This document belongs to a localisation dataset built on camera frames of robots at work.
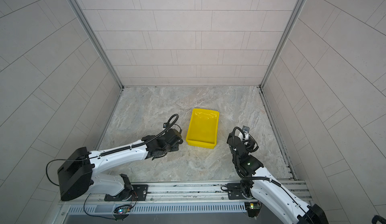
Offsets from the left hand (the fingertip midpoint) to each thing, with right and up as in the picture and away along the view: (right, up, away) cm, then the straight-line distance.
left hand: (181, 143), depth 83 cm
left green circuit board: (-23, -23, -18) cm, 38 cm away
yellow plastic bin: (+12, +7, +6) cm, 16 cm away
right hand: (+32, +5, 0) cm, 32 cm away
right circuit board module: (+35, -25, -15) cm, 46 cm away
